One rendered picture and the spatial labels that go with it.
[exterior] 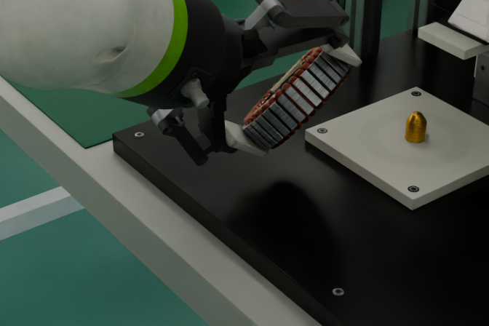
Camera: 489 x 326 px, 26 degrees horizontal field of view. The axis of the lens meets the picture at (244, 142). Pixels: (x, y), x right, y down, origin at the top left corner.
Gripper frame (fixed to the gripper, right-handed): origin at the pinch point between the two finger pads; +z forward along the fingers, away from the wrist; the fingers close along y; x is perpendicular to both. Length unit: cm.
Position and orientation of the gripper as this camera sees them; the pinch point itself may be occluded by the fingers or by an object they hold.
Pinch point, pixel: (295, 95)
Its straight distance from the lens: 94.9
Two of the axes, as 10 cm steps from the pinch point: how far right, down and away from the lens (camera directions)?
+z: 4.7, 1.3, 8.7
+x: -5.5, -7.3, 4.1
